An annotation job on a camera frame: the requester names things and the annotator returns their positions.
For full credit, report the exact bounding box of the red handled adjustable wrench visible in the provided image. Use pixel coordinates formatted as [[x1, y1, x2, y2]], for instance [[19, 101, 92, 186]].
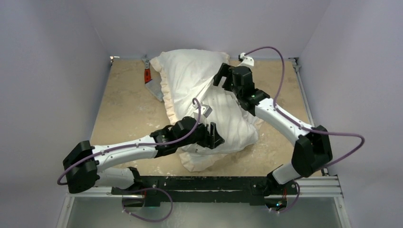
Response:
[[141, 55, 152, 84]]

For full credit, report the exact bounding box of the white pillow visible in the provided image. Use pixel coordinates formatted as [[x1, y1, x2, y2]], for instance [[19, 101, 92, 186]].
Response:
[[182, 86, 263, 155]]

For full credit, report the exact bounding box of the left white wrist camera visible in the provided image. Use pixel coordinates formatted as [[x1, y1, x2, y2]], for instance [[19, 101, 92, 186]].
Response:
[[193, 104, 212, 124]]

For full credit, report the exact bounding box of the grey pillow with cream ruffle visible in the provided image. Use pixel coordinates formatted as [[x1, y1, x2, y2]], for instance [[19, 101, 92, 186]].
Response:
[[150, 48, 234, 172]]

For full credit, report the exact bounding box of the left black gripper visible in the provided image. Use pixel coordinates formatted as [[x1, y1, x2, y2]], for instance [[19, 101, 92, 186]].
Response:
[[177, 117, 223, 149]]

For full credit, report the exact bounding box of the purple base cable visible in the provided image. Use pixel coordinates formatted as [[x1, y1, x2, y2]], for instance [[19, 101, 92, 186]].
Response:
[[121, 185, 175, 223], [268, 183, 302, 215]]

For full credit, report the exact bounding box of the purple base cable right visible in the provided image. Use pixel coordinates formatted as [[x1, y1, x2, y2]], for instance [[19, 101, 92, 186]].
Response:
[[268, 183, 302, 215]]

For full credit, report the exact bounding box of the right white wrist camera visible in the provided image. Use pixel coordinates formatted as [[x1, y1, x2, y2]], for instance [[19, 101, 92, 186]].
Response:
[[237, 52, 254, 68]]

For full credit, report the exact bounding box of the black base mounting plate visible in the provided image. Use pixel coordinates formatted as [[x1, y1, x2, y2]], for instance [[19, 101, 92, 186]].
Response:
[[111, 176, 297, 207]]

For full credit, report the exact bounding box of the clear plastic screw box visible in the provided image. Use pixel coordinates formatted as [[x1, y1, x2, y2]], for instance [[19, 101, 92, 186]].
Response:
[[145, 79, 163, 102]]

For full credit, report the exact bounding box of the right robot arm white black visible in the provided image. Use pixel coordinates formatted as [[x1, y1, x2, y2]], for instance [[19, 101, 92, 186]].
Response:
[[213, 63, 333, 196]]

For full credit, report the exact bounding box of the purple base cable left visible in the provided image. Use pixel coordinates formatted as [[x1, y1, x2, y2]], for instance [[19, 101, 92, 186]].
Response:
[[121, 185, 175, 223]]

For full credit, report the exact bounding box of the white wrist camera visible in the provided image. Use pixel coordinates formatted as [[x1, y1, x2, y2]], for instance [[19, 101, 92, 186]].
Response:
[[193, 104, 212, 124], [237, 52, 254, 68]]

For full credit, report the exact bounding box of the aluminium frame rail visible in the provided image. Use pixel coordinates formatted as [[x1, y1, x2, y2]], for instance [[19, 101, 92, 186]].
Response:
[[64, 57, 344, 199]]

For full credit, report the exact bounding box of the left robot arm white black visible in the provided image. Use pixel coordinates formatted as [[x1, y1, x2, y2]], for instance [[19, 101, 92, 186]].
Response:
[[61, 116, 225, 194]]

